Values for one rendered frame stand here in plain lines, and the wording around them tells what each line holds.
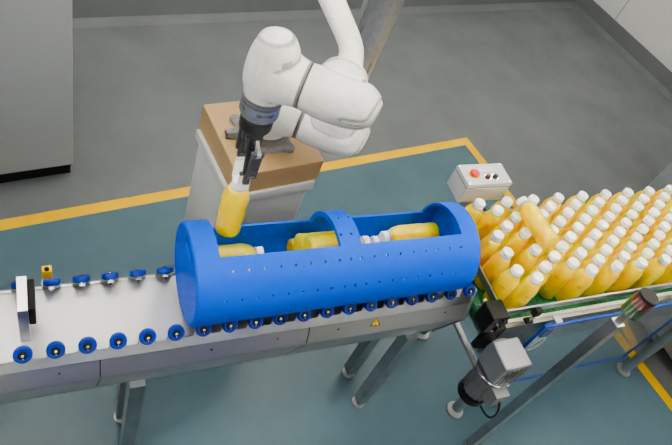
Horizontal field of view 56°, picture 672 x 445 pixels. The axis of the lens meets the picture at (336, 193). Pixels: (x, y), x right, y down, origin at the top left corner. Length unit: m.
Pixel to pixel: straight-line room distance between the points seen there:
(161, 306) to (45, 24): 1.32
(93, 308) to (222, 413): 1.06
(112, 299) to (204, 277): 0.36
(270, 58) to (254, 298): 0.69
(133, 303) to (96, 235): 1.31
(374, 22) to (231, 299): 0.83
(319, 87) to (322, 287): 0.66
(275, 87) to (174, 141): 2.36
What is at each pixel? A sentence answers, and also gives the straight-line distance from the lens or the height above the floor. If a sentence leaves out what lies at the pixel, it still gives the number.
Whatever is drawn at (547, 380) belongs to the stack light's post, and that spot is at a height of 0.69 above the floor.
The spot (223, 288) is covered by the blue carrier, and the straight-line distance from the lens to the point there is 1.65.
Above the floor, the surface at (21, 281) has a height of 1.08.
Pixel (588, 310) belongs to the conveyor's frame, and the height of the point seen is 0.90.
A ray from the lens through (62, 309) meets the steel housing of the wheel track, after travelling 1.89.
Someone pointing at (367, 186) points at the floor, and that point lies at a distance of 3.72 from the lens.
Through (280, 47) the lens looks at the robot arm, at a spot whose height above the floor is 1.84.
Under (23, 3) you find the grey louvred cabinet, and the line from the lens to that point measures 2.69.
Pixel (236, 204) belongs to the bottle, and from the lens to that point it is 1.59.
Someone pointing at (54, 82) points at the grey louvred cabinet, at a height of 0.62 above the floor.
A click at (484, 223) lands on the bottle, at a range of 2.34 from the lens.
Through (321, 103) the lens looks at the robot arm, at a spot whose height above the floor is 1.77.
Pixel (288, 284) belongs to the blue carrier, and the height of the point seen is 1.17.
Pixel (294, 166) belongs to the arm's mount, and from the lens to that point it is 2.09.
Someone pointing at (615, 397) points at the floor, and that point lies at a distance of 3.69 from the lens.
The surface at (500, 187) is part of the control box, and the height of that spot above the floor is 1.08.
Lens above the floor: 2.56
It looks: 45 degrees down
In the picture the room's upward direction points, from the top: 24 degrees clockwise
